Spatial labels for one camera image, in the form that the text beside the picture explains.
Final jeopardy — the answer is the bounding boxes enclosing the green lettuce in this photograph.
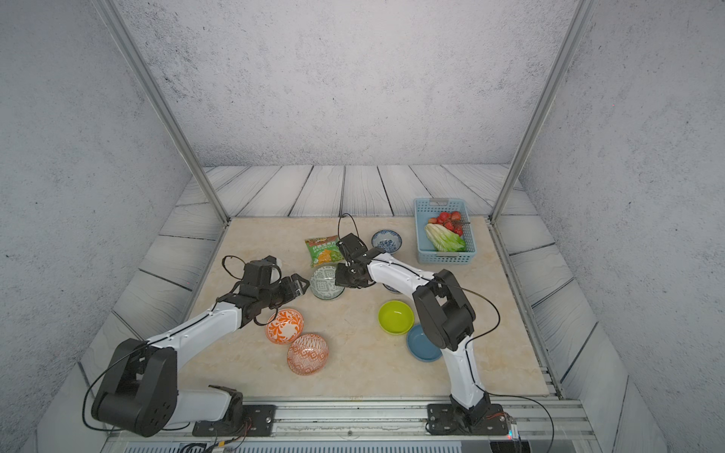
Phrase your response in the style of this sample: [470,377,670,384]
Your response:
[424,223,466,253]

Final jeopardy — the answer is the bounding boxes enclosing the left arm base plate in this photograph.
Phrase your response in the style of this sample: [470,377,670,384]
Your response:
[192,404,277,438]

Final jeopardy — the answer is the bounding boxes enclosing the red geometric pattern bowl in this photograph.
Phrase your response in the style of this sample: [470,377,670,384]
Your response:
[287,333,330,376]

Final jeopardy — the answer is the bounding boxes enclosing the orange leaf pattern bowl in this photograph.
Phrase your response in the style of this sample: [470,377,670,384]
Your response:
[265,309,305,345]

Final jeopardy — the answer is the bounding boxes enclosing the aluminium frame post left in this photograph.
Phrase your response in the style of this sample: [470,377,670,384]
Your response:
[93,0,230,226]

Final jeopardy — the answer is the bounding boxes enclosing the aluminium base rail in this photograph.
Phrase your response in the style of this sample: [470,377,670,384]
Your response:
[101,395,596,453]

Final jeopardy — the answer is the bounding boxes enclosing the red strawberries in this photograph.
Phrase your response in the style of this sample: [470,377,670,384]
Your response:
[428,211,466,236]

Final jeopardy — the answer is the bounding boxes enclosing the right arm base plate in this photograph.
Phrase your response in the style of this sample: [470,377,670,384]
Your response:
[426,401,511,436]

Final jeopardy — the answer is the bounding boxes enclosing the lime green plastic bowl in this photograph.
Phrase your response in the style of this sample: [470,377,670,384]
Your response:
[378,300,415,335]

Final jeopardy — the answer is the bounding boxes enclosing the blue floral bowl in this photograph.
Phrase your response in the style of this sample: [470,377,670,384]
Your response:
[383,284,400,294]
[371,230,402,254]

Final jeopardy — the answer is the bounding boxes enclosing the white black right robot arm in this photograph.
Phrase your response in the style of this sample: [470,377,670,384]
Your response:
[335,251,491,413]

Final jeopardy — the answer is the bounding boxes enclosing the green patterned white bowl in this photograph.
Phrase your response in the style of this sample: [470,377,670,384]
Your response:
[310,264,345,300]

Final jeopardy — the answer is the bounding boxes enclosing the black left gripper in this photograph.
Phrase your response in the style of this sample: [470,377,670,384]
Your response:
[258,272,311,311]

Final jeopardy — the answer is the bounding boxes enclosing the light blue plastic basket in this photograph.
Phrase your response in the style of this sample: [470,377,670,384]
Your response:
[413,198,477,264]

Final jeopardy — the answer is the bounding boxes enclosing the aluminium frame post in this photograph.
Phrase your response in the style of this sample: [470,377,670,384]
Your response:
[93,0,230,226]
[489,0,598,225]

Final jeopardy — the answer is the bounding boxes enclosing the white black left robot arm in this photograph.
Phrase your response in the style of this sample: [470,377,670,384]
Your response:
[82,256,310,437]

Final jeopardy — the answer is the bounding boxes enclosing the aluminium frame post right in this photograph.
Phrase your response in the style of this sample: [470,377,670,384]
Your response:
[489,0,598,225]

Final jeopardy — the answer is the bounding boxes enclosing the green corn chips bag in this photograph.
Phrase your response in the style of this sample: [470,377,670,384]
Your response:
[305,235,344,268]

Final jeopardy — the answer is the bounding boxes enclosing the slate blue plastic bowl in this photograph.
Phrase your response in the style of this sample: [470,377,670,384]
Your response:
[406,324,442,362]

